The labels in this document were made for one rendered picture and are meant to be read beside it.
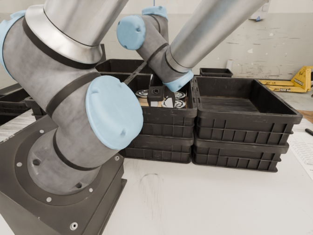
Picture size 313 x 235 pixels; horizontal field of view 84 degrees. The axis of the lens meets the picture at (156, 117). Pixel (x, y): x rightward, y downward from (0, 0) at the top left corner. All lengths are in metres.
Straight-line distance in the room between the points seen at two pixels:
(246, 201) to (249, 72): 3.88
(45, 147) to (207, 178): 0.49
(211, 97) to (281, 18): 3.55
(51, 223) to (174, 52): 0.41
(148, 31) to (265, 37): 3.93
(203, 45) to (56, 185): 0.38
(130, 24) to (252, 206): 0.59
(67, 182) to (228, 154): 0.50
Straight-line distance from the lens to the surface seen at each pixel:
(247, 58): 4.29
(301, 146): 0.98
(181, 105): 0.75
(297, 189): 0.75
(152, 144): 0.64
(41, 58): 0.31
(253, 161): 0.71
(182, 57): 0.39
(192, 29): 0.35
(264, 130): 0.64
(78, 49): 0.30
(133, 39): 0.45
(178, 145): 0.63
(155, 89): 0.54
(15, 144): 0.46
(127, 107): 0.30
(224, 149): 0.65
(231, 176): 0.69
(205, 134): 0.60
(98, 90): 0.28
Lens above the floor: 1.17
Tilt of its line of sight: 28 degrees down
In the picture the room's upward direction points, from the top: straight up
